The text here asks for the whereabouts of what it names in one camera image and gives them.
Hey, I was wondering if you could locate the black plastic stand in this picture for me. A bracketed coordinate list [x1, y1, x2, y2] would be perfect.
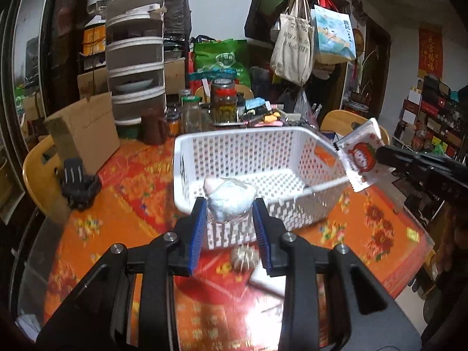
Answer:
[60, 157, 102, 211]

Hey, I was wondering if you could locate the blue printed paper bag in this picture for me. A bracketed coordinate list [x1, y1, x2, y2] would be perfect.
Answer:
[313, 4, 357, 65]

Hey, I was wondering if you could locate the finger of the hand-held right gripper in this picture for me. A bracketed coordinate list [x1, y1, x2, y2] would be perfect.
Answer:
[376, 145, 417, 171]

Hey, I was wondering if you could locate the glass jar green lid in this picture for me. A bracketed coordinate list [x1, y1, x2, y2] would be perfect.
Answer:
[181, 96, 203, 133]

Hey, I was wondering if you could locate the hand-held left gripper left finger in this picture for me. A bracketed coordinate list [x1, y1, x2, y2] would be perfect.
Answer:
[36, 197, 208, 351]

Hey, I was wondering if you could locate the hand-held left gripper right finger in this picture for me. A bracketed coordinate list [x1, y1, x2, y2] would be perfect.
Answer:
[252, 197, 422, 351]

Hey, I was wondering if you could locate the open brown cardboard box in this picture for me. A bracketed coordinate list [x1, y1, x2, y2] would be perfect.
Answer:
[44, 91, 121, 175]

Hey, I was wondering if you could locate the flat white packet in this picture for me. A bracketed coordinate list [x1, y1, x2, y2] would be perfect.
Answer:
[249, 263, 287, 297]

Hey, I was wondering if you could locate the beige canvas tote bag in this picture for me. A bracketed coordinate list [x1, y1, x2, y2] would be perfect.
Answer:
[269, 0, 315, 87]

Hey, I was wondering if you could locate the black hanging bag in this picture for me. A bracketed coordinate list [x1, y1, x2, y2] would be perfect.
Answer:
[244, 0, 283, 43]

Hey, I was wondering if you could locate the small glass jar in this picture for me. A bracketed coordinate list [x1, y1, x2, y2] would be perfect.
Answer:
[166, 104, 182, 137]

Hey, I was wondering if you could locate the yellow wooden chair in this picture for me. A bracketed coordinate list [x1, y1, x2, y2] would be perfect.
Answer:
[23, 135, 70, 224]
[319, 110, 390, 146]

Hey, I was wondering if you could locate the shelf of assorted boxes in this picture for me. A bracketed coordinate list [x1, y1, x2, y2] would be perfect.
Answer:
[391, 74, 468, 162]

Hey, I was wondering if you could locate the tiered mesh food cover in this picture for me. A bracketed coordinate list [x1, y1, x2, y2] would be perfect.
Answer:
[105, 0, 167, 127]

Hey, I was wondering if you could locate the clear plastic bag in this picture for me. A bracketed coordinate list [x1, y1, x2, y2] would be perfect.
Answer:
[293, 88, 321, 131]

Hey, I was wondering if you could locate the green shopping bag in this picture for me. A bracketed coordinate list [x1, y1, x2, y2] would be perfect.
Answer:
[192, 37, 251, 87]

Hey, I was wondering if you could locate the potted plant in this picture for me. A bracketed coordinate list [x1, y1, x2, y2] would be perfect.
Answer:
[356, 49, 379, 105]

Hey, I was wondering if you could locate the dark brown jar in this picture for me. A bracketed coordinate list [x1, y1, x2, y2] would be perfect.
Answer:
[141, 107, 169, 145]

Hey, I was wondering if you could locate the small striped round pouch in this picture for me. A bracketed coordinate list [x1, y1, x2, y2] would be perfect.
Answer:
[232, 246, 259, 272]

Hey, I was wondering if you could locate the plastic-wrapped white soft bundle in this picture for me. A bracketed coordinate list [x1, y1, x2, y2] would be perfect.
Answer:
[203, 176, 258, 223]

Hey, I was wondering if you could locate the large pickle jar red lid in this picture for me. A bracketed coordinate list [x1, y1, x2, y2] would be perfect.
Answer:
[210, 78, 238, 123]

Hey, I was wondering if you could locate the red wall scroll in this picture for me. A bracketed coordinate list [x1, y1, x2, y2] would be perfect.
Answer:
[417, 27, 444, 78]

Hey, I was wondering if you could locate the orange floral tablecloth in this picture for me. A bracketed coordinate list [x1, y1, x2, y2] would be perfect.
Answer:
[43, 132, 436, 351]

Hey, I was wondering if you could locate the white packet with red cartoon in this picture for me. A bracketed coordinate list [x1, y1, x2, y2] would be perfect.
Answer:
[333, 118, 396, 192]

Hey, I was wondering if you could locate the white electric fan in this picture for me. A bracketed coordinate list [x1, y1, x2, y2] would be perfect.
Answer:
[86, 0, 118, 17]

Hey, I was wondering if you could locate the white plastic lattice basket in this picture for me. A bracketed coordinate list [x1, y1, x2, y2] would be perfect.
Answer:
[173, 127, 354, 252]

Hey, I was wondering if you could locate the brown cardboard carton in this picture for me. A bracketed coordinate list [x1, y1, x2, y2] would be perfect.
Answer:
[163, 58, 187, 96]

